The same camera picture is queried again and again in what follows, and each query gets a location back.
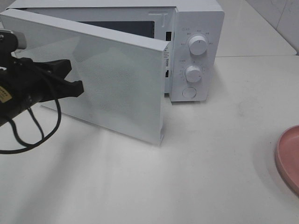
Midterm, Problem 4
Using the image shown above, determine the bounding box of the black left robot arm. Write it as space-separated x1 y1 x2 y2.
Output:
0 50 84 125

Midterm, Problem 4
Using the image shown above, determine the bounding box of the white microwave oven body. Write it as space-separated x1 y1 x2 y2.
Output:
0 0 224 102

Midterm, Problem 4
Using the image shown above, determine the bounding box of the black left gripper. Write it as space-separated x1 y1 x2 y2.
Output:
0 51 84 105

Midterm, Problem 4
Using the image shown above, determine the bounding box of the white microwave knob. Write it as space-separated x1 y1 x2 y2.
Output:
187 33 208 56
185 66 202 83

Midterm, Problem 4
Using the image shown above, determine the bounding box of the white warning label sticker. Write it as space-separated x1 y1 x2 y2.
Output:
164 47 170 68

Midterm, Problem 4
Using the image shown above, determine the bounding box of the round white door release button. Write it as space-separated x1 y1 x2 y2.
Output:
182 87 197 98

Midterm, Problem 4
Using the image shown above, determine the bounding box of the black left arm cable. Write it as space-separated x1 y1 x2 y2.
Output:
0 58 62 154

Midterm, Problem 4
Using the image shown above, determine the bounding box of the pink round plate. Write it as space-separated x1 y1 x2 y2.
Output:
275 125 299 196

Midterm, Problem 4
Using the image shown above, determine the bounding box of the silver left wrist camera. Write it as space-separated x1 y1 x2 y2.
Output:
0 29 27 52

